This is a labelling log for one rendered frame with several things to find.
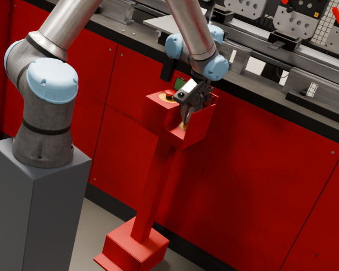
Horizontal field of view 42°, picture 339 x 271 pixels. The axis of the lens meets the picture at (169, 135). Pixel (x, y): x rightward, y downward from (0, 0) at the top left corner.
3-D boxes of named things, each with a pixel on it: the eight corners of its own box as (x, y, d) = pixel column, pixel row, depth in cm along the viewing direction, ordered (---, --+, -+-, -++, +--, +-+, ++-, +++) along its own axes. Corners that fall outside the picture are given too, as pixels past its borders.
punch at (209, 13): (185, 17, 178) (191, -7, 173) (187, 16, 180) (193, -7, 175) (206, 26, 175) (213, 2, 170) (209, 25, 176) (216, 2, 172)
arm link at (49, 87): (31, 133, 100) (37, 79, 94) (13, 104, 109) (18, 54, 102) (79, 128, 107) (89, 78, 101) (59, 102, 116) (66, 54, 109)
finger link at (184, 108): (192, 120, 161) (198, 99, 156) (183, 126, 157) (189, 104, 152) (185, 116, 163) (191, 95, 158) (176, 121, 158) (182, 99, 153)
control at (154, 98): (138, 124, 162) (149, 80, 153) (163, 114, 174) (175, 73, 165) (180, 150, 153) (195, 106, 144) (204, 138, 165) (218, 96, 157)
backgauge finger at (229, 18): (184, 18, 182) (188, 6, 180) (209, 12, 204) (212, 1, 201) (210, 28, 179) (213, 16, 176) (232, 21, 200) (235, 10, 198)
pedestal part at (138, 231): (129, 236, 188) (160, 129, 162) (138, 229, 193) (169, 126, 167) (140, 244, 186) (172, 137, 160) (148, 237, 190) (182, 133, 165)
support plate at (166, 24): (142, 23, 157) (143, 20, 157) (175, 15, 179) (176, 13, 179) (185, 41, 152) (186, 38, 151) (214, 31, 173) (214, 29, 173)
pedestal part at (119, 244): (92, 259, 187) (97, 239, 182) (131, 234, 207) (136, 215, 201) (127, 289, 179) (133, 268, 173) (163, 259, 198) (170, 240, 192)
